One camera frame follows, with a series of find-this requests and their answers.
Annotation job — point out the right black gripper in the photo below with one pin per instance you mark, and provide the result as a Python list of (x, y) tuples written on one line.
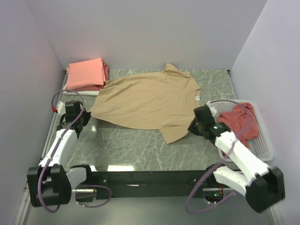
[(191, 128)]

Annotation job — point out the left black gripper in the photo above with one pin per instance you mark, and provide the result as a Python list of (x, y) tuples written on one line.
[(86, 117)]

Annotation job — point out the tan t-shirt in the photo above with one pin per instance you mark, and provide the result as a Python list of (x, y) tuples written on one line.
[(162, 101)]

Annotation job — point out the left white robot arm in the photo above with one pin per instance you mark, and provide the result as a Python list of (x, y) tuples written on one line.
[(49, 184)]

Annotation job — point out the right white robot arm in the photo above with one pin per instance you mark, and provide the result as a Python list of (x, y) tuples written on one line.
[(261, 185)]

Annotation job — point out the red t-shirt in basket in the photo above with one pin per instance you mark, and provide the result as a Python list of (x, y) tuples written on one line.
[(242, 122)]

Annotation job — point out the folded salmon t-shirt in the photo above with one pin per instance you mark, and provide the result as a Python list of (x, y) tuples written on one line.
[(84, 72)]

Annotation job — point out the white plastic basket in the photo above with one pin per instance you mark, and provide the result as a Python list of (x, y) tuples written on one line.
[(261, 146)]

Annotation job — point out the black base beam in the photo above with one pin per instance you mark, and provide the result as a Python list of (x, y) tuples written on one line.
[(130, 184)]

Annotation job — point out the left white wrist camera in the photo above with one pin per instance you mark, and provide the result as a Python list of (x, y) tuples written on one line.
[(59, 108)]

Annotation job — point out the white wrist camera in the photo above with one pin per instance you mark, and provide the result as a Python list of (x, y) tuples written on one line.
[(59, 108), (212, 109)]

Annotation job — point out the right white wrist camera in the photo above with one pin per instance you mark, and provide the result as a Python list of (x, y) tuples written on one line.
[(212, 109)]

